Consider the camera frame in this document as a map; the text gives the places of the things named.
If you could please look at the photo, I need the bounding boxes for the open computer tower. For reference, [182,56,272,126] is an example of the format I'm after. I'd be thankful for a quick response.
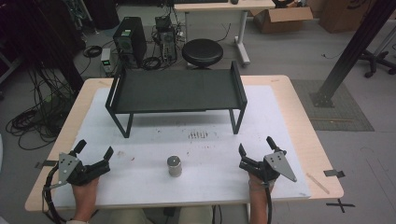
[154,15,178,63]

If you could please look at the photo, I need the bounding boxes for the white foam board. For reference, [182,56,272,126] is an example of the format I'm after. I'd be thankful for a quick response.
[51,84,313,210]

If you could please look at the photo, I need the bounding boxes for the grey floor mat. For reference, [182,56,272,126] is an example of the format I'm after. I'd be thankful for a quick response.
[290,78,375,133]

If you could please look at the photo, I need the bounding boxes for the person's beige trouser legs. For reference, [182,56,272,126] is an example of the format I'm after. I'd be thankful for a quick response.
[107,204,215,224]

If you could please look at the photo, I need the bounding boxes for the dark curtain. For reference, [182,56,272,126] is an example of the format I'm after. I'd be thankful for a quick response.
[0,0,86,94]

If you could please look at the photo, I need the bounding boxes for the black aluminium post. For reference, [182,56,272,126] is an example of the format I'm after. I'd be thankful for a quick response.
[309,0,396,109]

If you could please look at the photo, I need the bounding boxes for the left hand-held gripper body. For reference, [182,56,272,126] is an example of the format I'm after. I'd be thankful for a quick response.
[49,152,112,190]

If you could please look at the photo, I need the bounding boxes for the thin wooden stick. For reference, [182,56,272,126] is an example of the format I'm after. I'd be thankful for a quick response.
[305,173,331,195]

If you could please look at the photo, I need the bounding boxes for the white desk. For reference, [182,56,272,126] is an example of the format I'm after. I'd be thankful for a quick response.
[173,0,276,67]

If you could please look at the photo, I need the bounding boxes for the large closed cardboard box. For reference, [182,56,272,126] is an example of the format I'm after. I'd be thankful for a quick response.
[318,0,379,35]

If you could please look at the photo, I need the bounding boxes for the black tape strip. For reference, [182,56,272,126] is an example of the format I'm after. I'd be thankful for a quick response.
[322,169,347,179]
[34,160,59,170]

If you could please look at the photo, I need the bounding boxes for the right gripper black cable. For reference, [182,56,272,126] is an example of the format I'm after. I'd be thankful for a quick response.
[263,186,275,224]

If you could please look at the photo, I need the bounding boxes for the person's left hand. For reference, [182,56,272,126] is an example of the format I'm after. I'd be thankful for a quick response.
[71,176,101,205]

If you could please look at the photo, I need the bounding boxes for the black office chair base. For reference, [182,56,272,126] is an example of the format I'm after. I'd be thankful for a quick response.
[357,49,396,79]

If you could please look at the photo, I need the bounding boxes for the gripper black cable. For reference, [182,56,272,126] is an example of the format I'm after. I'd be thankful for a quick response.
[41,163,68,224]
[263,186,275,224]

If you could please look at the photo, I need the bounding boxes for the silver metal cylinder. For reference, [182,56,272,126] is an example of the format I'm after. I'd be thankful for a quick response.
[166,155,183,178]

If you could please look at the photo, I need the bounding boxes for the tangle of black cables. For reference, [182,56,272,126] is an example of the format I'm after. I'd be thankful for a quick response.
[5,66,78,151]

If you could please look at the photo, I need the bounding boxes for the open cardboard box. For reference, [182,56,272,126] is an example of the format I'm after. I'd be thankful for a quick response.
[252,5,314,35]

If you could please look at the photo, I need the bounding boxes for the black metal shelf rack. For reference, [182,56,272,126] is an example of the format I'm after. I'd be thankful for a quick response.
[105,60,248,139]

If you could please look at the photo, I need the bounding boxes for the small bench power supply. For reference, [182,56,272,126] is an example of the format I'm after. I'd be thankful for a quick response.
[100,48,114,77]

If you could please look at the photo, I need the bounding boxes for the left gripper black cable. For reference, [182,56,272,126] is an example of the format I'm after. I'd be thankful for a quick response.
[41,163,68,224]

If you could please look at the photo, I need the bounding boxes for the black computer tower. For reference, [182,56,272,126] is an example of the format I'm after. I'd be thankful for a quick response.
[112,16,148,69]

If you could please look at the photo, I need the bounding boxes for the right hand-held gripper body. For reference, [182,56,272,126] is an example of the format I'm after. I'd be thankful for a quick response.
[238,150,298,184]

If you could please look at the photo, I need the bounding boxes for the coiled black cable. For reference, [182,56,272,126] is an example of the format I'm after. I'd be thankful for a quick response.
[141,56,163,71]
[82,45,104,59]

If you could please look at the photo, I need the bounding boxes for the light wooden table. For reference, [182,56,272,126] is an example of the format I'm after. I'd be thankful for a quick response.
[24,74,345,214]

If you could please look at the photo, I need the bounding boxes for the person's right hand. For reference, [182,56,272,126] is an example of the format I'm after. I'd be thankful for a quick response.
[247,173,276,192]

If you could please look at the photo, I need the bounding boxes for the black round stool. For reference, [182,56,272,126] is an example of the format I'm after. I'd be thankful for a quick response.
[181,37,224,70]

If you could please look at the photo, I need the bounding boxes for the black tape cross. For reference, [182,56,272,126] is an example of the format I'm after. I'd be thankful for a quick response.
[325,198,356,215]

